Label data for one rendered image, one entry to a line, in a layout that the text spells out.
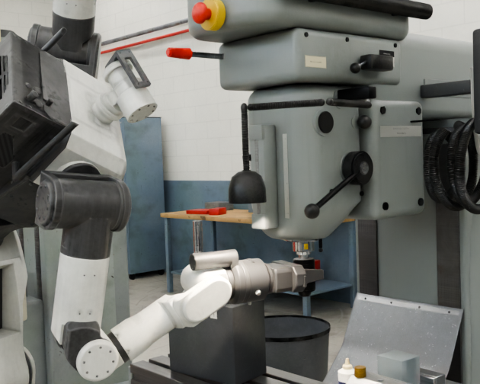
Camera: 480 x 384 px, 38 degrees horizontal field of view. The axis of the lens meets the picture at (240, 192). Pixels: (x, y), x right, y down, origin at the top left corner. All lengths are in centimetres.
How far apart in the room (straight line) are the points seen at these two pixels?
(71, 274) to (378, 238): 88
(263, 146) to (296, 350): 209
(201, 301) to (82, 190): 32
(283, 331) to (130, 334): 251
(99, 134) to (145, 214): 746
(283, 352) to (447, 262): 176
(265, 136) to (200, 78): 716
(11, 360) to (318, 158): 81
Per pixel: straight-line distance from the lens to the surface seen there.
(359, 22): 149
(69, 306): 132
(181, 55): 144
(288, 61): 137
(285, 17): 134
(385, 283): 188
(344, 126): 148
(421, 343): 179
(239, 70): 147
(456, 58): 181
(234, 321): 167
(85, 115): 141
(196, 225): 177
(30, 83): 136
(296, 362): 343
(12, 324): 170
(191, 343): 178
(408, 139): 161
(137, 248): 881
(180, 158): 890
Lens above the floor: 149
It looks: 3 degrees down
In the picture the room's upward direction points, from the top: 2 degrees counter-clockwise
